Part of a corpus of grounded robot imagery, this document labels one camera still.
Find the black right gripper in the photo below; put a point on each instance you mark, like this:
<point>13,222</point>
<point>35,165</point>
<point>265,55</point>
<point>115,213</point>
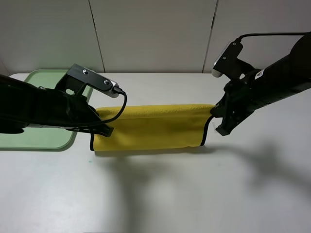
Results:
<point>235,105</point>

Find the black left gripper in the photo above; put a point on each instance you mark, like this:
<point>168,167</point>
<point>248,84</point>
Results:
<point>78,116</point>

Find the yellow towel with black trim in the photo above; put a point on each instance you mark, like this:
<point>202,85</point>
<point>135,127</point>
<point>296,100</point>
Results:
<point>155,127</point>

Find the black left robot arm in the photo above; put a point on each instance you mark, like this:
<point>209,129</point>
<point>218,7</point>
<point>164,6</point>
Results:
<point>23,105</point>

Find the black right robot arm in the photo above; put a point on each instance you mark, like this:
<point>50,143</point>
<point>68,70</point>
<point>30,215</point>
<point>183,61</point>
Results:
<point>286,77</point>

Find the light green plastic tray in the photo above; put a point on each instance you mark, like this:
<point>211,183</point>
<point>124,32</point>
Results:
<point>35,139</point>

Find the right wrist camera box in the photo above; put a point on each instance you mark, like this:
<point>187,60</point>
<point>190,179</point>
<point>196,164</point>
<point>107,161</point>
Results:
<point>229,64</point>

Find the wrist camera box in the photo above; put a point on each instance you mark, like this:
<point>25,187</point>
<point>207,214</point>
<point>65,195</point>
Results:
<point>94,80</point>
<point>229,64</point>

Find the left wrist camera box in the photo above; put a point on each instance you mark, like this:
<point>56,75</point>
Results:
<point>94,80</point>

